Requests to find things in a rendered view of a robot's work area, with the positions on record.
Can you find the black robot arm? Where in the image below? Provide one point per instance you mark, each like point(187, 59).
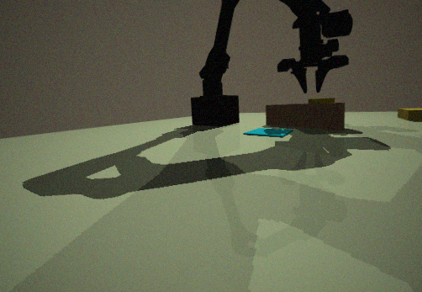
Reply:
point(308, 22)

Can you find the yellow rectangular block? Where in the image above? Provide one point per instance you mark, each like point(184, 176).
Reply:
point(410, 114)

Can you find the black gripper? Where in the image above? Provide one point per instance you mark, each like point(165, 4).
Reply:
point(324, 66)

